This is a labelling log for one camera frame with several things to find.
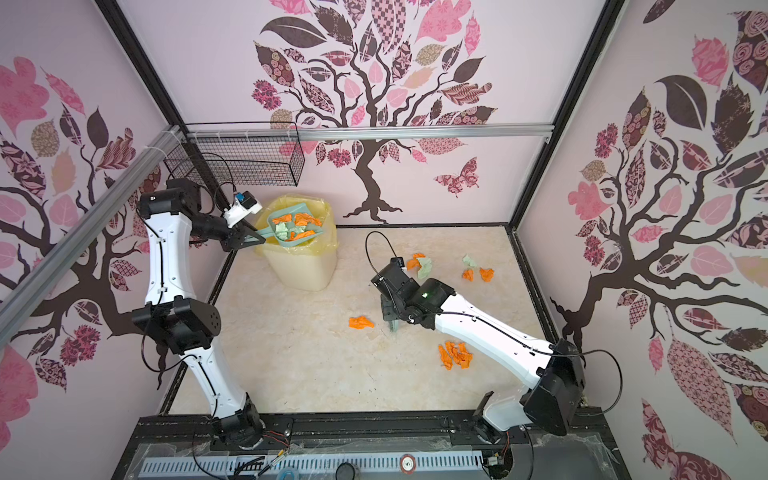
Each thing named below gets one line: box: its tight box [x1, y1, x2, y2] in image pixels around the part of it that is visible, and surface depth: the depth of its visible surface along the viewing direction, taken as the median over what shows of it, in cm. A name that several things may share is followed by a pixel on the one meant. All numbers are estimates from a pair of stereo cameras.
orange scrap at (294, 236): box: [284, 230, 316, 241], surface depth 81 cm
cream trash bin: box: [255, 233, 338, 291], surface depth 94 cm
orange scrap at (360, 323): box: [348, 315, 375, 330], surface depth 94 cm
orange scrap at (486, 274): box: [479, 267, 495, 283], surface depth 106 cm
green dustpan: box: [255, 203, 324, 247], surface depth 83 cm
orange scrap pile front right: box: [438, 341, 473, 371], surface depth 87 cm
